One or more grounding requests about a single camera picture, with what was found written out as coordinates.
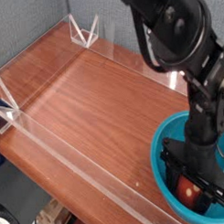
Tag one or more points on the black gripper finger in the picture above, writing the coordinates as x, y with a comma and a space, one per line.
172, 173
203, 203

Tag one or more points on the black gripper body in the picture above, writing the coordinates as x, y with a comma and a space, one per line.
199, 164

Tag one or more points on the red white toy mushroom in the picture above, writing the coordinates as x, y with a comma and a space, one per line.
187, 192

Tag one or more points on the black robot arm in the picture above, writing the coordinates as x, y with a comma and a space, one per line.
178, 35

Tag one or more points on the blue plastic bowl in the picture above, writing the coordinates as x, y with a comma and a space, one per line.
173, 127

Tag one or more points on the clear acrylic front barrier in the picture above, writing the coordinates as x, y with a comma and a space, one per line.
78, 183

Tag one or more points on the clear acrylic barrier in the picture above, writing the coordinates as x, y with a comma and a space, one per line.
123, 56
78, 183

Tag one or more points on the wooden block under table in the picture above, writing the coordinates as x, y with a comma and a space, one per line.
53, 213

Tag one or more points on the clear acrylic back barrier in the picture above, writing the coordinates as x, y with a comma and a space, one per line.
123, 56

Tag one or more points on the black white object bottom left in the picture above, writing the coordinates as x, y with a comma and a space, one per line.
7, 215

